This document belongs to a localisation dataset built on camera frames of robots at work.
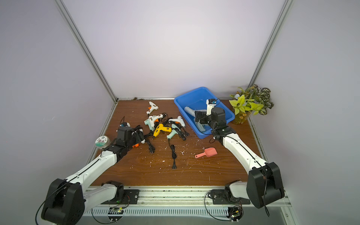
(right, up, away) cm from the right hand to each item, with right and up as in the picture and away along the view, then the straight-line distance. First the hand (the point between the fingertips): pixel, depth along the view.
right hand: (203, 108), depth 81 cm
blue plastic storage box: (+4, +9, +32) cm, 34 cm away
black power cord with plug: (-18, -30, +8) cm, 36 cm away
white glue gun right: (-15, -9, +22) cm, 29 cm away
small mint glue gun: (-19, -17, +16) cm, 30 cm away
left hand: (-39, -16, +6) cm, 43 cm away
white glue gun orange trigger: (-34, -7, +22) cm, 41 cm away
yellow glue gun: (-29, -14, +18) cm, 37 cm away
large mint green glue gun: (+1, -13, +16) cm, 21 cm away
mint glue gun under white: (-36, -11, +19) cm, 42 cm away
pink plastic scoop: (+4, -29, +8) cm, 30 cm away
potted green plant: (+36, +7, +11) cm, 38 cm away
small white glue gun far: (-37, +2, +32) cm, 49 cm away
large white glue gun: (-5, -2, +22) cm, 23 cm away
